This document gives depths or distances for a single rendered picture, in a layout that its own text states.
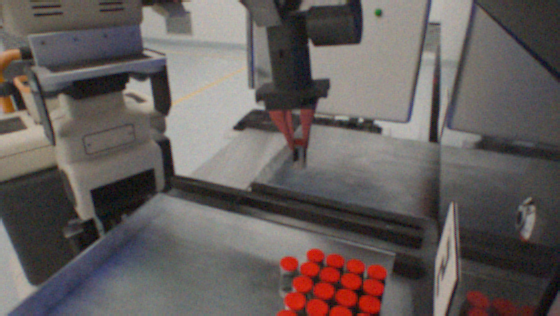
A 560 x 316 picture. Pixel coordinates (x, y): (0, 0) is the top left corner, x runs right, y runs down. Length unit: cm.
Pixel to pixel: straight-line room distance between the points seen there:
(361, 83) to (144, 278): 82
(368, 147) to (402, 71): 37
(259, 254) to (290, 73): 24
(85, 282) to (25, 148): 75
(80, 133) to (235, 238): 54
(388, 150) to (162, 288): 50
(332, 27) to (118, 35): 55
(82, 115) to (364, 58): 75
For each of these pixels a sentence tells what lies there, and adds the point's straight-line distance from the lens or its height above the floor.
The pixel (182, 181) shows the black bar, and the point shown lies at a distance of 62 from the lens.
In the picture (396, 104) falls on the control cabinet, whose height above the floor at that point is 86.
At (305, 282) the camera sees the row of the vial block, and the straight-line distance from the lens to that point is 39.
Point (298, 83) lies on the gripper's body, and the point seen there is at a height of 107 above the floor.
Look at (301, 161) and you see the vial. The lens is 57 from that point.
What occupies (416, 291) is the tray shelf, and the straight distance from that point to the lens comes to 47.
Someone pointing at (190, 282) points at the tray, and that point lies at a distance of 46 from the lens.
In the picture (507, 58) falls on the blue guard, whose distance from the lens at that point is 23.
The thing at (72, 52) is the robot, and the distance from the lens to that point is 88.
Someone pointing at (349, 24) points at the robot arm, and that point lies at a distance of 46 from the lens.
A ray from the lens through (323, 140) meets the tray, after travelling 78.
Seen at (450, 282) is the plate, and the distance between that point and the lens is 25.
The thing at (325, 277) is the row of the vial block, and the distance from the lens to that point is 40.
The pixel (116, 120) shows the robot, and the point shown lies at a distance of 96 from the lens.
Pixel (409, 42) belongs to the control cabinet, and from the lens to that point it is 107.
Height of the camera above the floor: 121
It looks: 27 degrees down
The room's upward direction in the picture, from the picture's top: straight up
